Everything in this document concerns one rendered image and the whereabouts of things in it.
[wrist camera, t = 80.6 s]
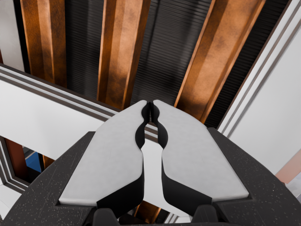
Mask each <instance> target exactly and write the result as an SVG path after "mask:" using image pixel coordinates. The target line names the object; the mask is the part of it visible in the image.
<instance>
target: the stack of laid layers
mask: <svg viewBox="0 0 301 226"><path fill-rule="evenodd" d="M300 26H301V0H289V1H288V3H287V5H286V6H285V8H284V10H283V12H282V13H281V16H280V17H279V19H278V21H277V23H276V24H275V26H274V28H273V30H272V31H271V33H270V35H269V37H268V38H267V40H266V42H265V44H264V46H263V47H262V49H261V51H260V53H259V54H258V56H257V58H256V60H255V61H254V63H253V65H252V67H251V68H250V70H249V72H248V74H247V76H246V78H245V79H244V81H243V83H242V84H241V86H240V88H239V90H238V92H237V93H236V95H235V97H234V98H233V100H232V102H231V104H230V106H229V108H228V109H227V111H226V113H225V115H224V116H223V118H222V120H221V122H220V123H219V125H218V127H217V130H218V131H219V132H220V133H222V134H223V135H225V136H226V137H227V138H228V139H229V137H230V136H231V134H232V133H233V131H234V130H235V128H236V126H237V125H238V123H239V122H240V120H241V119H242V117H243V116H244V114H245V112H246V111H247V109H248V107H249V106H250V105H251V103H252V101H253V100H254V98H255V96H256V95H257V94H258V92H259V90H260V89H261V87H262V86H263V84H264V83H265V81H266V79H267V78H268V76H269V75H270V73H271V72H272V70H273V69H274V67H275V65H276V64H277V62H278V61H279V59H280V58H281V56H282V55H283V53H284V51H285V50H286V48H287V47H288V45H289V44H290V42H291V40H292V39H293V37H294V36H295V34H296V33H297V31H298V29H299V28H300ZM0 80H3V81H5V82H8V83H10V84H12V85H15V86H17V87H20V88H22V89H25V90H27V91H30V92H32V93H35V94H37V95H40V96H42V97H45V98H47V99H50V100H52V101H54V102H57V103H59V104H62V105H65V106H67V107H70V108H72V109H74V110H77V111H79V112H82V113H85V114H87V115H89V116H92V117H94V118H97V119H99V120H102V121H104V122H106V121H107V120H108V119H110V118H111V117H113V116H114V115H116V114H118V113H119V112H121V111H122V110H121V109H118V108H115V107H113V106H110V105H108V104H105V103H103V102H100V101H97V100H95V99H92V98H90V97H87V96H84V95H82V94H79V93H77V92H74V91H72V90H69V89H67V88H64V87H61V86H59V85H56V84H53V83H51V82H48V81H46V80H43V79H41V78H38V77H35V76H33V75H31V74H28V73H25V72H23V71H20V70H17V69H15V68H13V67H10V66H7V65H4V64H2V63H0ZM145 138H146V139H149V140H152V141H154V142H156V143H158V128H157V126H156V125H155V124H154V123H152V122H151V121H150V122H149V123H147V125H146V126H145ZM0 177H1V180H2V183H3V185H5V186H7V187H9V188H11V189H13V190H15V191H17V192H19V193H21V194H22V193H23V192H24V191H25V190H26V188H27V187H28V186H29V185H30V183H28V182H26V181H24V180H22V179H20V178H18V177H16V176H15V174H14V171H13V167H12V164H11V160H10V157H9V153H8V150H7V147H6V144H5V140H4V137H3V136H1V135H0ZM178 217H179V216H177V215H175V214H173V213H171V212H169V214H168V215H167V217H166V219H165V221H164V222H163V223H175V222H176V220H177V219H178Z"/></svg>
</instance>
